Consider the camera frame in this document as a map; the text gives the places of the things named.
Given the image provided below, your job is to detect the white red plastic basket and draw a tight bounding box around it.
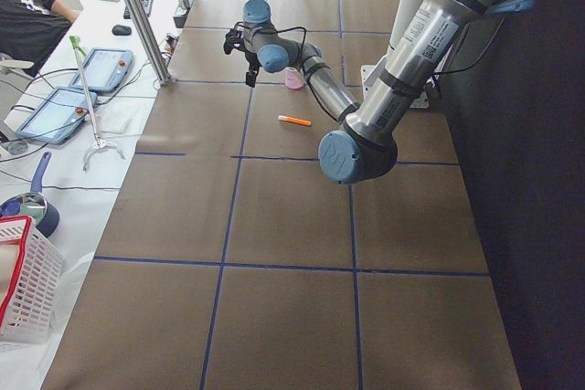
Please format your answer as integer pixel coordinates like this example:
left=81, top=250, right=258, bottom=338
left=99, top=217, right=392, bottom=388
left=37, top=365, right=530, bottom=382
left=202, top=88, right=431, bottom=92
left=1, top=216, right=64, bottom=351

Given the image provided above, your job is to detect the aluminium frame post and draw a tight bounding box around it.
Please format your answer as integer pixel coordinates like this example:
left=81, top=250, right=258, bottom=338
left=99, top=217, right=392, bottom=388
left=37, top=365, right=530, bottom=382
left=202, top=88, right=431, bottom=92
left=125, top=0, right=172, bottom=86

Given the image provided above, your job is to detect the blue saucepan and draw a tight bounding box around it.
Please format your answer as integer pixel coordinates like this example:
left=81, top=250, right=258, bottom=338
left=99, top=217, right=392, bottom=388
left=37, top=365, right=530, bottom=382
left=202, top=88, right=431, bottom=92
left=1, top=152, right=60, bottom=237

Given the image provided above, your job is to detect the reacher grabber tool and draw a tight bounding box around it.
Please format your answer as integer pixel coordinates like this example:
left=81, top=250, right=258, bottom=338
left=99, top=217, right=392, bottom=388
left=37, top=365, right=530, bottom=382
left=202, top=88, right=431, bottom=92
left=69, top=36, right=125, bottom=172

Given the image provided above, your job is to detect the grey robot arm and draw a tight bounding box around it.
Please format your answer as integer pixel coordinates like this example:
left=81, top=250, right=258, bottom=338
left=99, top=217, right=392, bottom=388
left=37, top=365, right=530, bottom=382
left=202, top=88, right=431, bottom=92
left=236, top=0, right=536, bottom=184

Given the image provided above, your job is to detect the black braided left cable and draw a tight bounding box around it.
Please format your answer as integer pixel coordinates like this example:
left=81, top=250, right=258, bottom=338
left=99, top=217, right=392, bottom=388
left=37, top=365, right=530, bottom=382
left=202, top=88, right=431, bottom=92
left=232, top=21, right=339, bottom=121

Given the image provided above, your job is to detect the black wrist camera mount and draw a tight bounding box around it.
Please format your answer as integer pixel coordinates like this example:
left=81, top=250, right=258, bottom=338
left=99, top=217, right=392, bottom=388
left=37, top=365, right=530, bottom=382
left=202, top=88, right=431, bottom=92
left=223, top=28, right=245, bottom=55

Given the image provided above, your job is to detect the far blue teach pendant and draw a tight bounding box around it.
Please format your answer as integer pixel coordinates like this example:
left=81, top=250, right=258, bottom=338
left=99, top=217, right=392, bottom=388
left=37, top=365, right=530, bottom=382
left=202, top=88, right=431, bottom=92
left=74, top=47, right=133, bottom=93

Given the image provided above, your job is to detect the orange highlighter pen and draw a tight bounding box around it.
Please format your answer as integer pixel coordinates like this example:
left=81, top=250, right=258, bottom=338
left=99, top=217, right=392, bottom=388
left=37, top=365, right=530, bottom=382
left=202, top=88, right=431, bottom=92
left=278, top=115, right=313, bottom=127

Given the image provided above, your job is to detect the black computer mouse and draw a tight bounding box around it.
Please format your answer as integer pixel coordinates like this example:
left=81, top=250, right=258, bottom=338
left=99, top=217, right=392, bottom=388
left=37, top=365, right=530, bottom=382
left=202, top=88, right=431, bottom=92
left=112, top=25, right=133, bottom=37

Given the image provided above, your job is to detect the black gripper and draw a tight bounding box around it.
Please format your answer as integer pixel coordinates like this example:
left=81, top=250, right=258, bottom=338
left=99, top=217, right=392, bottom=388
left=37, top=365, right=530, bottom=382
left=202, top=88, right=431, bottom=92
left=244, top=49, right=260, bottom=87

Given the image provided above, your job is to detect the pink mesh pen holder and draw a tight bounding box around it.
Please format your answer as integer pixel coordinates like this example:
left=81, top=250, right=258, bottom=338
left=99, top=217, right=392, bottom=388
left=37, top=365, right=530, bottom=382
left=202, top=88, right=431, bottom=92
left=284, top=68, right=304, bottom=90

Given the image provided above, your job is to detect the person in black shirt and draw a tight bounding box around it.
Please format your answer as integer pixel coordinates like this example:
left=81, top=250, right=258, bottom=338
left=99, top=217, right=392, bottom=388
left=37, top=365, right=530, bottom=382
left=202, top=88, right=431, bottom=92
left=1, top=0, right=79, bottom=77

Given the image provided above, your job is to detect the white cloth pad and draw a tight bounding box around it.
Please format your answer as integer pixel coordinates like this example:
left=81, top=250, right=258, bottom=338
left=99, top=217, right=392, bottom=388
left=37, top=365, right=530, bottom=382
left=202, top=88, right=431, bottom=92
left=96, top=113, right=130, bottom=134

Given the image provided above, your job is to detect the blue teach pendant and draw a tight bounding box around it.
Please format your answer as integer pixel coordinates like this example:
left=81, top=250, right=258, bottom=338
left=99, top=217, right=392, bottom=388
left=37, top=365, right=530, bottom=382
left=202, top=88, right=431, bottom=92
left=74, top=47, right=133, bottom=93
left=16, top=87, right=89, bottom=144

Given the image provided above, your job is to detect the near blue teach pendant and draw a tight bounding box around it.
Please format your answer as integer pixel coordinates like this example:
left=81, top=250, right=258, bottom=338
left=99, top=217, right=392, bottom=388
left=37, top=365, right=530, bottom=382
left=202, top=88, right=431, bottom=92
left=16, top=87, right=89, bottom=144

